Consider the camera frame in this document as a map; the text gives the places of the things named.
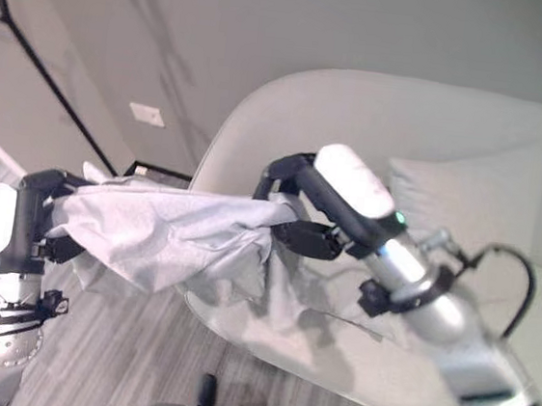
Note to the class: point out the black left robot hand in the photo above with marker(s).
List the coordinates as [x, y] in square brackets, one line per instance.
[24, 223]

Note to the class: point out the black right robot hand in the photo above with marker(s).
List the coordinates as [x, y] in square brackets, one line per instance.
[345, 191]

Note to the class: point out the light grey garment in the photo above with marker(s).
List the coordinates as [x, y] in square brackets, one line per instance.
[161, 230]

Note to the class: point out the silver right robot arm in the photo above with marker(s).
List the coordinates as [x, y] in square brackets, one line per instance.
[447, 323]

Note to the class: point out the light grey sofa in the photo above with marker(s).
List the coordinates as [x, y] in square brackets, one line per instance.
[394, 226]

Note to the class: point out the light grey cushion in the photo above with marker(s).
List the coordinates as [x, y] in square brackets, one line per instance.
[470, 195]

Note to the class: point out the white wall socket plate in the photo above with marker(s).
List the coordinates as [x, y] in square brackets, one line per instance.
[147, 114]

